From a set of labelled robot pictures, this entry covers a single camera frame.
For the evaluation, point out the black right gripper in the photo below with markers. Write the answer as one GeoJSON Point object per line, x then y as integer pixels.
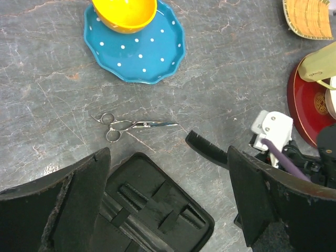
{"type": "Point", "coordinates": [319, 170]}

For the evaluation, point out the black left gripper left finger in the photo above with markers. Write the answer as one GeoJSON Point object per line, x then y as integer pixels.
{"type": "Point", "coordinates": [58, 211]}

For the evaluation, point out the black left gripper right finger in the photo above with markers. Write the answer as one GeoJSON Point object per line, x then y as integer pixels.
{"type": "Point", "coordinates": [279, 211]}

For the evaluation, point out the black zippered tool case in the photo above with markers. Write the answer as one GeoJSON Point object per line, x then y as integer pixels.
{"type": "Point", "coordinates": [143, 209]}

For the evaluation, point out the black curved comb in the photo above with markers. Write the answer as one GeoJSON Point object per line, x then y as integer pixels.
{"type": "Point", "coordinates": [207, 150]}

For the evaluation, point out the silver hair scissors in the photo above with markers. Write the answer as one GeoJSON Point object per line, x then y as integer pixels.
{"type": "Point", "coordinates": [118, 127]}

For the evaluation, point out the red round plate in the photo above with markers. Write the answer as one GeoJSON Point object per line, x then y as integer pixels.
{"type": "Point", "coordinates": [307, 107]}

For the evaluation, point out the pale green mug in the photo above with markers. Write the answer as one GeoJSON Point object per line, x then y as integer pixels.
{"type": "Point", "coordinates": [318, 66]}

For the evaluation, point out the woven bamboo tray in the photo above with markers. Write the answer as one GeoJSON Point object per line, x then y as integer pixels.
{"type": "Point", "coordinates": [308, 19]}

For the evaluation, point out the blue polka dot plate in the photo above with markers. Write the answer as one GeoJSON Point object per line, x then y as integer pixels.
{"type": "Point", "coordinates": [147, 56]}

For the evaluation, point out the orange bowl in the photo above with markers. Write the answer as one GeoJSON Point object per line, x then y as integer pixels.
{"type": "Point", "coordinates": [125, 16]}

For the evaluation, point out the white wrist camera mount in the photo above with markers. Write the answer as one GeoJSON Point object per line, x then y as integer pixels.
{"type": "Point", "coordinates": [274, 126]}

